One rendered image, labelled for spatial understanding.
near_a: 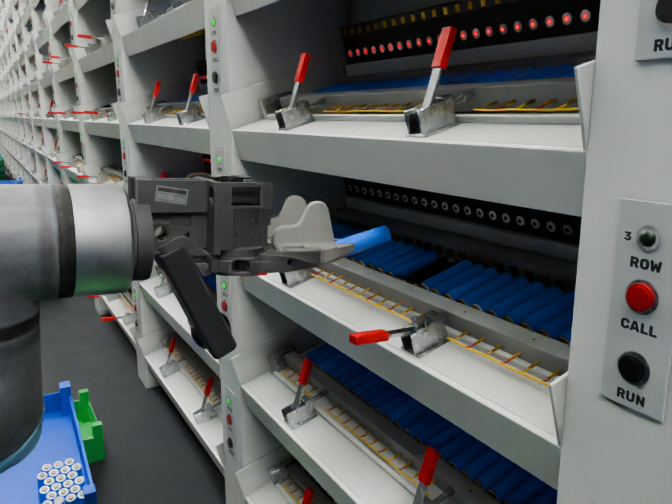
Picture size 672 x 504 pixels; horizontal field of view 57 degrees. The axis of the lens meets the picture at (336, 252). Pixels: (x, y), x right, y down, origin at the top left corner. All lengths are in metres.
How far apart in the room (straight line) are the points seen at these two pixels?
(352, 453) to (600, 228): 0.48
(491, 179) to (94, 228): 0.30
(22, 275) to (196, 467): 0.93
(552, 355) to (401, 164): 0.20
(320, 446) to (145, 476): 0.61
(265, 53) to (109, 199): 0.49
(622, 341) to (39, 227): 0.40
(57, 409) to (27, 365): 0.92
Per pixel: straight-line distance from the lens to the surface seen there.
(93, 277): 0.50
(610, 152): 0.40
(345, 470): 0.77
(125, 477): 1.37
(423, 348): 0.58
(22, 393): 0.54
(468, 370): 0.54
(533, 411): 0.49
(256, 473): 1.08
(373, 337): 0.54
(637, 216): 0.39
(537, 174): 0.44
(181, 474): 1.35
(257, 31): 0.94
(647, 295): 0.38
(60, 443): 1.40
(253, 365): 1.00
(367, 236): 0.62
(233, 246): 0.54
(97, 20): 2.31
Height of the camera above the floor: 0.71
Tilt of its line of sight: 13 degrees down
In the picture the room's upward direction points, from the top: straight up
